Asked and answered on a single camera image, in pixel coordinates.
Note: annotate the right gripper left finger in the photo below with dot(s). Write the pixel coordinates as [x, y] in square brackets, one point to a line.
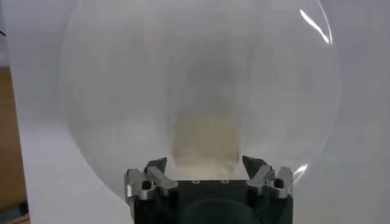
[158, 181]

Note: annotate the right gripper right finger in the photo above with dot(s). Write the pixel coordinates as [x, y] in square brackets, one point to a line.
[262, 179]

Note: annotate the white steamed baozi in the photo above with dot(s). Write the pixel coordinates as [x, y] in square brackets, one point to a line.
[207, 143]

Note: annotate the white round plate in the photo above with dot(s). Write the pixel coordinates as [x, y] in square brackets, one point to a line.
[122, 91]

